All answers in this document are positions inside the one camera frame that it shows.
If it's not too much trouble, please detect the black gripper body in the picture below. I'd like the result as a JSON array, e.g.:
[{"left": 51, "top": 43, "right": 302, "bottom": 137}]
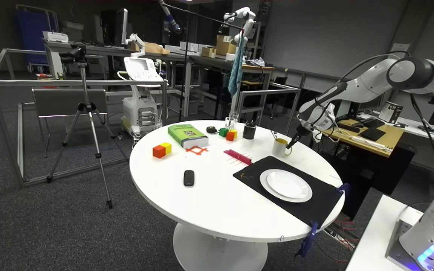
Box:
[{"left": 290, "top": 125, "right": 309, "bottom": 144}]

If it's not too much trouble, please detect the white cup yellow inside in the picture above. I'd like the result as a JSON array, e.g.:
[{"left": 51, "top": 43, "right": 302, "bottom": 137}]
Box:
[{"left": 271, "top": 137, "right": 293, "bottom": 156}]

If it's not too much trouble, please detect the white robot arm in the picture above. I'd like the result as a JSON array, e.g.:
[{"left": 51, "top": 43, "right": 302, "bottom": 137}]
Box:
[{"left": 297, "top": 56, "right": 434, "bottom": 256}]

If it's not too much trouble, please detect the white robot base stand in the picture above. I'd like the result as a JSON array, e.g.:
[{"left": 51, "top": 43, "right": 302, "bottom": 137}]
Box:
[{"left": 345, "top": 196, "right": 434, "bottom": 271}]

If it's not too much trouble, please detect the large white plate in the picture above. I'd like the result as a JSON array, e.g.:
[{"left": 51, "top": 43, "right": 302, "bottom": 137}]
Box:
[{"left": 259, "top": 168, "right": 314, "bottom": 203}]

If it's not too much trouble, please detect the dark pen holder cup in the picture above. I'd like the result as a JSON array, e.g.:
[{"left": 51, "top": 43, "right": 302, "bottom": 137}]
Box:
[{"left": 243, "top": 120, "right": 256, "bottom": 140}]

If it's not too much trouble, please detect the orange cube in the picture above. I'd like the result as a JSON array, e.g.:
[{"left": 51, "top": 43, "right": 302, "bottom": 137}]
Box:
[{"left": 226, "top": 129, "right": 238, "bottom": 141}]

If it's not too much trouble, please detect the wooden side table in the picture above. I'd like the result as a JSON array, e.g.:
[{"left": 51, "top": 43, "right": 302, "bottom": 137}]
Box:
[{"left": 324, "top": 119, "right": 413, "bottom": 220}]

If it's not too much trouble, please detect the magenta comb block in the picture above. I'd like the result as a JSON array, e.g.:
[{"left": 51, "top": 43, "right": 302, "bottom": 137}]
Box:
[{"left": 223, "top": 149, "right": 252, "bottom": 165}]

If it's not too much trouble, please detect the blue table clamp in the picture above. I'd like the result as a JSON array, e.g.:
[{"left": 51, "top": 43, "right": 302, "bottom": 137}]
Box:
[
  {"left": 296, "top": 221, "right": 320, "bottom": 257},
  {"left": 327, "top": 182, "right": 350, "bottom": 211}
]

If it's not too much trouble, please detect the green cube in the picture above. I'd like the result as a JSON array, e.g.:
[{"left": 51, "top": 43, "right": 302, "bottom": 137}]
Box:
[{"left": 219, "top": 128, "right": 229, "bottom": 137}]

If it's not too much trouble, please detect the black placemat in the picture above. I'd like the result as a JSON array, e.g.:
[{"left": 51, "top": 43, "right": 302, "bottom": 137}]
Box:
[{"left": 235, "top": 156, "right": 342, "bottom": 226}]

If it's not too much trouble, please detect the black small object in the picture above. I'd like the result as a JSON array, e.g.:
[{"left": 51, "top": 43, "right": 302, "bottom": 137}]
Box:
[{"left": 207, "top": 126, "right": 217, "bottom": 134}]

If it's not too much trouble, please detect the orange lattice piece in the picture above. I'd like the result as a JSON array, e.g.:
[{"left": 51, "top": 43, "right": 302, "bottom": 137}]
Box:
[{"left": 186, "top": 146, "right": 208, "bottom": 155}]

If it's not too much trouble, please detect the green book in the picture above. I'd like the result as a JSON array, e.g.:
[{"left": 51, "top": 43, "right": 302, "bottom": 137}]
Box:
[{"left": 167, "top": 123, "right": 208, "bottom": 149}]

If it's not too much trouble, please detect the black computer mouse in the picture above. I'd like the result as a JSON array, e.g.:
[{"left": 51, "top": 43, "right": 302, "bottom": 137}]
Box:
[{"left": 184, "top": 170, "right": 195, "bottom": 186}]

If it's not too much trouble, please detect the round white table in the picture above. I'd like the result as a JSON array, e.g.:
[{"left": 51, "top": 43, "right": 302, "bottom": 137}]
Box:
[{"left": 130, "top": 126, "right": 344, "bottom": 271}]

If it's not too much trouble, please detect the teal hanging cloth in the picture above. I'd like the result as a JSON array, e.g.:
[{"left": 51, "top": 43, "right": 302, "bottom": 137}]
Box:
[{"left": 228, "top": 42, "right": 244, "bottom": 96}]

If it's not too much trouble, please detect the red yellow cube pair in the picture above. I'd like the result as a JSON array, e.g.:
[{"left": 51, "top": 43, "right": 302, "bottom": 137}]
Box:
[{"left": 152, "top": 141, "right": 172, "bottom": 158}]

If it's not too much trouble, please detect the white medical cart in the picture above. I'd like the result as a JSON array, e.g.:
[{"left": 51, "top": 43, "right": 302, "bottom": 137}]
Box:
[{"left": 118, "top": 57, "right": 163, "bottom": 137}]

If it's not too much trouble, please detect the camera tripod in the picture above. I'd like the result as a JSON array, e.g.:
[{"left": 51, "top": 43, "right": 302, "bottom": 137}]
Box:
[{"left": 45, "top": 45, "right": 124, "bottom": 211}]

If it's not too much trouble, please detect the metal frame table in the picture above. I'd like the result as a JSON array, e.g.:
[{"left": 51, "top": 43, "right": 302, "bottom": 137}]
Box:
[{"left": 0, "top": 45, "right": 169, "bottom": 186}]

